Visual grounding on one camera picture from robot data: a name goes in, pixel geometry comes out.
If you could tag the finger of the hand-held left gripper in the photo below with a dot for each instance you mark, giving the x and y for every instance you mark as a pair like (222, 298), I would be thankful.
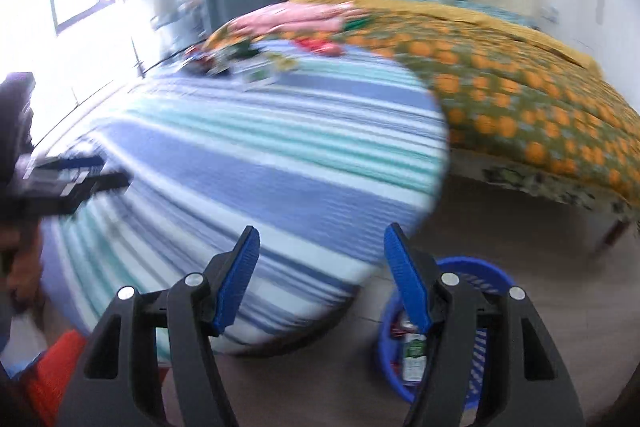
(102, 184)
(75, 163)

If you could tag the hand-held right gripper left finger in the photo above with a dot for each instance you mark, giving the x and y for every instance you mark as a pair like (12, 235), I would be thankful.
(235, 282)

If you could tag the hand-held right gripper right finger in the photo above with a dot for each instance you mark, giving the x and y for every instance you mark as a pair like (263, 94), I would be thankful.
(407, 282)

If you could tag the blue plastic basket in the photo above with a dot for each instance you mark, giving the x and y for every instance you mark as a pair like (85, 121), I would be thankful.
(475, 268)

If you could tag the white yellow snack bag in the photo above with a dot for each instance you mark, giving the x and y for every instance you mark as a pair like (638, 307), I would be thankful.
(282, 63)

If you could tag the red snack packet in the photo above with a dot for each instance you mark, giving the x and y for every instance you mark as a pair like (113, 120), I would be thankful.
(320, 47)

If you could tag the person's left hand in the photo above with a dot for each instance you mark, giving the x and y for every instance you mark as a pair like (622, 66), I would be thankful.
(22, 272)

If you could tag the red plastic wrapper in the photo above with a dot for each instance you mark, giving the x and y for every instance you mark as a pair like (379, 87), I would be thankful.
(397, 329)

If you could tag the white green carton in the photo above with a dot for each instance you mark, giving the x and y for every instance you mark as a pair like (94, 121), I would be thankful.
(412, 357)

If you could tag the round table, striped cloth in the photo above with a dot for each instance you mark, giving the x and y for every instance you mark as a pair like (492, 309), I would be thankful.
(250, 147)

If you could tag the blue snack wrapper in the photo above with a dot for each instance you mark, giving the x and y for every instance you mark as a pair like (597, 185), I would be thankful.
(200, 59)

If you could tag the floral bedsheet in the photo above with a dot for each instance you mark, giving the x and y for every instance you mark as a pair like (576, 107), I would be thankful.
(550, 187)

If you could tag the black wrapper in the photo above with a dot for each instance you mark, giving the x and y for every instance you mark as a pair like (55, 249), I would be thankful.
(241, 49)

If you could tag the orange plastic stool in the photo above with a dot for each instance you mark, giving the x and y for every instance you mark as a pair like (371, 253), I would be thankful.
(55, 372)

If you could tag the bed with orange-patterned cover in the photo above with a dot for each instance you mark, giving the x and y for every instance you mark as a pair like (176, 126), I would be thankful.
(500, 107)

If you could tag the wooden bed leg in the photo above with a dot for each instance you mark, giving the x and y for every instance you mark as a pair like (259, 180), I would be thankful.
(611, 238)

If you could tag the pink folded blanket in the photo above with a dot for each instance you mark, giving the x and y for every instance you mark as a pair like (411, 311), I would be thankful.
(295, 19)

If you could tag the yellow blanket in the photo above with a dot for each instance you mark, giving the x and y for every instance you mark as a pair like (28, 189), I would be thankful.
(450, 14)

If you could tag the white wall socket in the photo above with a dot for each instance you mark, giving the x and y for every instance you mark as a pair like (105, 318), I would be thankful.
(552, 14)

